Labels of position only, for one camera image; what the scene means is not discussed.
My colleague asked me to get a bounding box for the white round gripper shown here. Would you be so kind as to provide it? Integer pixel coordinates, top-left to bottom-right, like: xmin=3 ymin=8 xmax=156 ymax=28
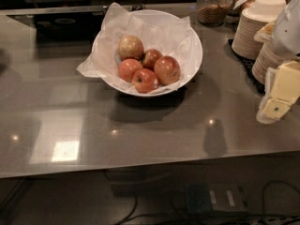
xmin=254 ymin=0 xmax=300 ymax=124

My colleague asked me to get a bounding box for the black induction cooktop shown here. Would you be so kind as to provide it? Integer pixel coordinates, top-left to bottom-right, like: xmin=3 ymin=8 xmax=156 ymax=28
xmin=9 ymin=12 xmax=104 ymax=40

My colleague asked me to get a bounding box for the white paper liner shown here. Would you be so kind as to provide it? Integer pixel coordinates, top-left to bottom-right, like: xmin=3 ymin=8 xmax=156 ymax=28
xmin=76 ymin=2 xmax=196 ymax=96

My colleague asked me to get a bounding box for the dark red apple centre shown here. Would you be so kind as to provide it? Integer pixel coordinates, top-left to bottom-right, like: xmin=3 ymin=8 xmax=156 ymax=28
xmin=142 ymin=49 xmax=162 ymax=70

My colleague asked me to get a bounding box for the paper plate stack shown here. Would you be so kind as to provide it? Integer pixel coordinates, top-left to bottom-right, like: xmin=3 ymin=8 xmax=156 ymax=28
xmin=252 ymin=41 xmax=285 ymax=84
xmin=232 ymin=0 xmax=286 ymax=60

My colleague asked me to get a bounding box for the black cable on floor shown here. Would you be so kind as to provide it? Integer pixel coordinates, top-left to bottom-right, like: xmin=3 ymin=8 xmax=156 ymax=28
xmin=112 ymin=180 xmax=300 ymax=225

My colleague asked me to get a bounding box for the yellowish apple back left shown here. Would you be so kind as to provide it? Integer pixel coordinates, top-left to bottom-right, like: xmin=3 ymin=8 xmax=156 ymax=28
xmin=118 ymin=35 xmax=144 ymax=60

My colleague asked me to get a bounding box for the glass jar with grains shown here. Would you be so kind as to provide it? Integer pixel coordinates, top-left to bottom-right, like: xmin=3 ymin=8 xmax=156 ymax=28
xmin=196 ymin=0 xmax=233 ymax=26

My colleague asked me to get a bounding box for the blue box under table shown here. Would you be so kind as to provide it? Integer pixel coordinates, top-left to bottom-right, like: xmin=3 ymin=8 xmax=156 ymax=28
xmin=185 ymin=183 xmax=248 ymax=215

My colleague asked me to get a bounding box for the paper plate stack front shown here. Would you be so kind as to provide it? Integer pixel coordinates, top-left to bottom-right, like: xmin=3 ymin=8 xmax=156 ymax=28
xmin=252 ymin=41 xmax=285 ymax=84

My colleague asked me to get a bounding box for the paper plate stack back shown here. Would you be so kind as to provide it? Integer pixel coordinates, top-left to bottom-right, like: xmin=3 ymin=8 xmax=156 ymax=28
xmin=232 ymin=0 xmax=286 ymax=60

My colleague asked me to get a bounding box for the black mat under plates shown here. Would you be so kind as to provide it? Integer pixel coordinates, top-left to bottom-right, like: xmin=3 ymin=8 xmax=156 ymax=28
xmin=228 ymin=38 xmax=265 ymax=96

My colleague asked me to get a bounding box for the white ceramic bowl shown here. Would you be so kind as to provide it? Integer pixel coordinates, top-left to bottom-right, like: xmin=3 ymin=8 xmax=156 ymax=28
xmin=92 ymin=9 xmax=203 ymax=98

